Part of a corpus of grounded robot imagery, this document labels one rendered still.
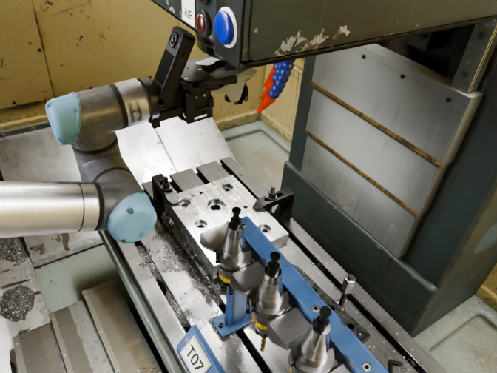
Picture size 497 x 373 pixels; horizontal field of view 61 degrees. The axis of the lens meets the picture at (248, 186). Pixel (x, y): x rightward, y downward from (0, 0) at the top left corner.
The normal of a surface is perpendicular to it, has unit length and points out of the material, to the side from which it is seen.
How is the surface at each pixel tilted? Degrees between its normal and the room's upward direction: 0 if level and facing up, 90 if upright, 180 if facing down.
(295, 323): 0
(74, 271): 0
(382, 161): 90
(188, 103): 90
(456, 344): 0
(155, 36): 90
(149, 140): 24
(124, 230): 90
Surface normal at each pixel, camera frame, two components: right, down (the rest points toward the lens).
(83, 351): 0.00, -0.85
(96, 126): 0.54, 0.56
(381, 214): -0.84, 0.29
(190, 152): 0.29, -0.48
